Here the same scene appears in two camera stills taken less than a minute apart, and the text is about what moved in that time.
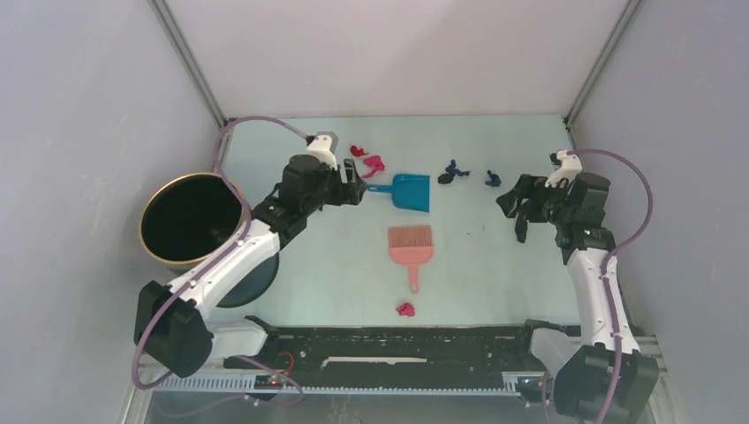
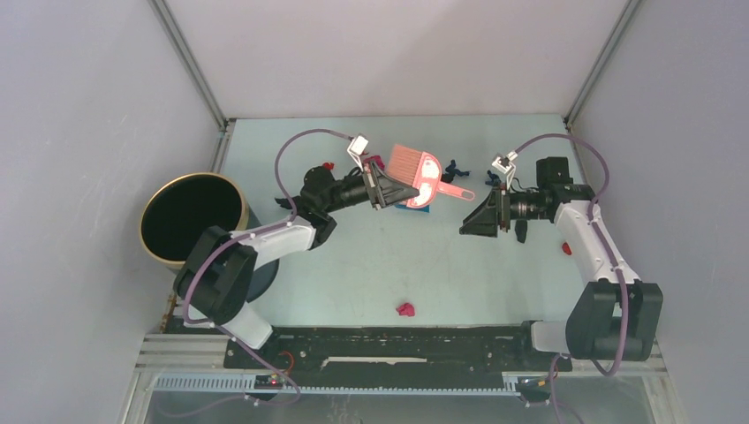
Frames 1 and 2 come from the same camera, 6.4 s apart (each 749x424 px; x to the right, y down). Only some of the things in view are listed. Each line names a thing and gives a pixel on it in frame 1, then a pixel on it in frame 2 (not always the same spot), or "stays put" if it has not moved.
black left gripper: x=349 y=193 -> x=387 y=191
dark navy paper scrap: x=448 y=177 stays put
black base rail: x=393 y=351 stays put
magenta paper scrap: x=374 y=162 stays put
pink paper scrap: x=406 y=309 stays put
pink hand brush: x=411 y=246 -> x=423 y=171
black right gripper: x=532 y=187 -> x=495 y=210
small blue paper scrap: x=495 y=179 stays put
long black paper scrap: x=521 y=230 stays put
